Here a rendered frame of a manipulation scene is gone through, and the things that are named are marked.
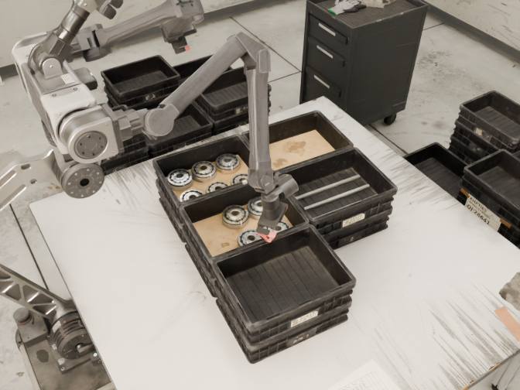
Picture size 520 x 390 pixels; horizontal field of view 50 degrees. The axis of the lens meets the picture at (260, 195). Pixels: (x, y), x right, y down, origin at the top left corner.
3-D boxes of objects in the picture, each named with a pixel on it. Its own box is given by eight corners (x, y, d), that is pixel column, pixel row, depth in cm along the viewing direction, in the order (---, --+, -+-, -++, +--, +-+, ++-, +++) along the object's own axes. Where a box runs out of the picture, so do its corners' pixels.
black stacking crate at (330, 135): (271, 195, 231) (272, 174, 223) (240, 154, 250) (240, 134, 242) (351, 167, 244) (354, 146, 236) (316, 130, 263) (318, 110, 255)
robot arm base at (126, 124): (107, 138, 163) (100, 104, 155) (134, 129, 166) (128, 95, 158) (119, 154, 158) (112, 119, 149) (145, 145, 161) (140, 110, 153)
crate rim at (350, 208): (311, 227, 205) (311, 222, 203) (271, 178, 224) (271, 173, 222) (398, 193, 218) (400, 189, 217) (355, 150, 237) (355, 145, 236)
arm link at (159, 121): (234, 26, 176) (248, 20, 167) (260, 60, 181) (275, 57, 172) (131, 121, 164) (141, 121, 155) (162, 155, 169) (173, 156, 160)
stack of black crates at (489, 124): (525, 184, 337) (552, 123, 306) (490, 203, 325) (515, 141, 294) (473, 148, 361) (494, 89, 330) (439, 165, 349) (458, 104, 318)
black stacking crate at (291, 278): (250, 350, 178) (250, 330, 171) (212, 283, 197) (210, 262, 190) (354, 303, 192) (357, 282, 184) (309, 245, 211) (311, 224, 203)
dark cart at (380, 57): (336, 152, 380) (352, 29, 318) (297, 118, 407) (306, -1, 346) (401, 124, 404) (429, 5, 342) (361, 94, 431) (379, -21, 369)
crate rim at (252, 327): (250, 333, 172) (250, 329, 170) (210, 265, 191) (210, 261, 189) (357, 286, 185) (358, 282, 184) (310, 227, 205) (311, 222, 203)
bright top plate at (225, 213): (228, 227, 211) (228, 226, 210) (217, 210, 217) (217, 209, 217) (252, 219, 214) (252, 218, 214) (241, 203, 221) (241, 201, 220)
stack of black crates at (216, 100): (217, 169, 344) (213, 107, 313) (193, 142, 362) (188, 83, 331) (271, 147, 360) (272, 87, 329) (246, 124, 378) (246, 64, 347)
